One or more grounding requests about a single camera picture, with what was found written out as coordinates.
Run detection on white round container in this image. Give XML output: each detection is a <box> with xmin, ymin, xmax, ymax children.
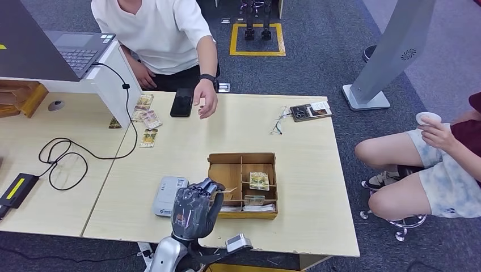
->
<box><xmin>415</xmin><ymin>111</ymin><xmax>442</xmax><ymax>128</ymax></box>

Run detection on white black sneaker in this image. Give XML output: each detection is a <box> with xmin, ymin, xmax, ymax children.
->
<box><xmin>361</xmin><ymin>171</ymin><xmax>401</xmax><ymax>192</ymax></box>

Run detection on wooden divided card box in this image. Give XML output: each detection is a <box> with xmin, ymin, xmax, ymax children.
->
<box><xmin>206</xmin><ymin>152</ymin><xmax>279</xmax><ymax>220</ymax></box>

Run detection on black humanoid robot leg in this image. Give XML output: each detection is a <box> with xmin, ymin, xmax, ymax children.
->
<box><xmin>244</xmin><ymin>0</ymin><xmax>256</xmax><ymax>41</ymax></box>
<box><xmin>261</xmin><ymin>0</ymin><xmax>272</xmax><ymax>41</ymax></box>

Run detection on black floor cable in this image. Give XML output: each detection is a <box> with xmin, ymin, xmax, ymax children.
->
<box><xmin>0</xmin><ymin>245</ymin><xmax>145</xmax><ymax>264</ymax></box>

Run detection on thin wire bundle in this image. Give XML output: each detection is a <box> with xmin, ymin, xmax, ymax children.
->
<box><xmin>269</xmin><ymin>107</ymin><xmax>291</xmax><ymax>136</ymax></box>

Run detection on wooden storage box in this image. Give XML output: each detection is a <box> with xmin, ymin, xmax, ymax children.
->
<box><xmin>0</xmin><ymin>80</ymin><xmax>49</xmax><ymax>119</ymax></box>

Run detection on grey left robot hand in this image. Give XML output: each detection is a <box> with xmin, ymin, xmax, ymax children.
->
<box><xmin>171</xmin><ymin>177</ymin><xmax>226</xmax><ymax>241</ymax></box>

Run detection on yellow floor tape square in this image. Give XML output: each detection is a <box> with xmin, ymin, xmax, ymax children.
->
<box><xmin>229</xmin><ymin>23</ymin><xmax>286</xmax><ymax>57</ymax></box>

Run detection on white power strip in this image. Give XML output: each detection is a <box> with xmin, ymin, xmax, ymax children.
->
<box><xmin>137</xmin><ymin>242</ymin><xmax>153</xmax><ymax>271</ymax></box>

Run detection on white laptop stand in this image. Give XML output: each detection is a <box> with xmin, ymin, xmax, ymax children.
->
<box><xmin>0</xmin><ymin>40</ymin><xmax>143</xmax><ymax>129</ymax></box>

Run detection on chrome stool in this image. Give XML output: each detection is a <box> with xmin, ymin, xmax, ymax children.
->
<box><xmin>358</xmin><ymin>164</ymin><xmax>428</xmax><ymax>243</ymax></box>

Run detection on beige desk leg panel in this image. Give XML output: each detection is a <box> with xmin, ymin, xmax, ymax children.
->
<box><xmin>298</xmin><ymin>254</ymin><xmax>335</xmax><ymax>272</ymax></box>

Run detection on black wristwatch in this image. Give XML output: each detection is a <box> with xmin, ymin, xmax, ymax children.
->
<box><xmin>198</xmin><ymin>73</ymin><xmax>219</xmax><ymax>91</ymax></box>

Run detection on person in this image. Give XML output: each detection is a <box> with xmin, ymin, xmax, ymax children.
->
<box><xmin>90</xmin><ymin>0</ymin><xmax>222</xmax><ymax>120</ymax></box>
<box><xmin>354</xmin><ymin>91</ymin><xmax>481</xmax><ymax>220</ymax></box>

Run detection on black product package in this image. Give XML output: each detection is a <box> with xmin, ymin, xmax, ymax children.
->
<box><xmin>289</xmin><ymin>101</ymin><xmax>333</xmax><ymax>123</ymax></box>

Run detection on grey card reader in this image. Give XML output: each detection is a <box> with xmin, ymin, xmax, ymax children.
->
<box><xmin>151</xmin><ymin>176</ymin><xmax>189</xmax><ymax>218</ymax></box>

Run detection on grey kiosk stand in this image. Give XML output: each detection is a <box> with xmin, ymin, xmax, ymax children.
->
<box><xmin>341</xmin><ymin>0</ymin><xmax>437</xmax><ymax>112</ymax></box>

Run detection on person's left hand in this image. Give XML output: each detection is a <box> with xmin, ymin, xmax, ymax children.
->
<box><xmin>417</xmin><ymin>115</ymin><xmax>457</xmax><ymax>152</ymax></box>
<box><xmin>192</xmin><ymin>79</ymin><xmax>219</xmax><ymax>120</ymax></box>

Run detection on black purple round base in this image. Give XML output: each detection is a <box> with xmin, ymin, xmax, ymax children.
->
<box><xmin>362</xmin><ymin>45</ymin><xmax>377</xmax><ymax>63</ymax></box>

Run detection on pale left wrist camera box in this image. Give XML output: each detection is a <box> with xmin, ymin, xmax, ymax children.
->
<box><xmin>225</xmin><ymin>233</ymin><xmax>254</xmax><ymax>253</ymax></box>

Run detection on black power cable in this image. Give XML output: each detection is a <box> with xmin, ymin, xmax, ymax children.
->
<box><xmin>39</xmin><ymin>62</ymin><xmax>139</xmax><ymax>192</ymax></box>

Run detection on black smartphone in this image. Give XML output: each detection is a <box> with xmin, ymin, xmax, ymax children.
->
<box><xmin>170</xmin><ymin>87</ymin><xmax>195</xmax><ymax>118</ymax></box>

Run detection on white paper slips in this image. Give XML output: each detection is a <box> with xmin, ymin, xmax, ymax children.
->
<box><xmin>221</xmin><ymin>203</ymin><xmax>277</xmax><ymax>213</ymax></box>

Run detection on dark grey laptop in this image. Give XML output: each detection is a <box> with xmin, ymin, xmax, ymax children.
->
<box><xmin>0</xmin><ymin>0</ymin><xmax>116</xmax><ymax>83</ymax></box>

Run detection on person's right hand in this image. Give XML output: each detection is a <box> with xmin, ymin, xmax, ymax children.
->
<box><xmin>135</xmin><ymin>65</ymin><xmax>159</xmax><ymax>91</ymax></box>

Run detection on black power adapter yellow label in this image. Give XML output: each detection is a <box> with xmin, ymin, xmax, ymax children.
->
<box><xmin>0</xmin><ymin>173</ymin><xmax>40</xmax><ymax>222</ymax></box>

